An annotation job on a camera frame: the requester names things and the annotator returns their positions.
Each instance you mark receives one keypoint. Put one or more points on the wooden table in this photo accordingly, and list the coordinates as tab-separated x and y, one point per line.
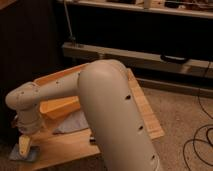
63	148

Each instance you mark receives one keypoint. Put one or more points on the blue sponge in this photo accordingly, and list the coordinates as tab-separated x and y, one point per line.
30	155

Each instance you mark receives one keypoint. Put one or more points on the grey cloth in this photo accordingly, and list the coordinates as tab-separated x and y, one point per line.
76	121

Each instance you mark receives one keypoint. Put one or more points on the yellow plastic tray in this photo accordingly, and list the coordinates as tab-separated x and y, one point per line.
57	108

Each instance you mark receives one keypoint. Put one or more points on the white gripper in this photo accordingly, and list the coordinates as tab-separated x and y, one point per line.
29	122

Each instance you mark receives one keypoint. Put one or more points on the metal shelf rail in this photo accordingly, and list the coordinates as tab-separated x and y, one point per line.
138	59

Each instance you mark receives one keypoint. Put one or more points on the black handle on shelf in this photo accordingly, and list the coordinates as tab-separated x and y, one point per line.
174	60

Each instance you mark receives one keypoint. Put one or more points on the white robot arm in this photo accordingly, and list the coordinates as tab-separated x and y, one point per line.
110	109

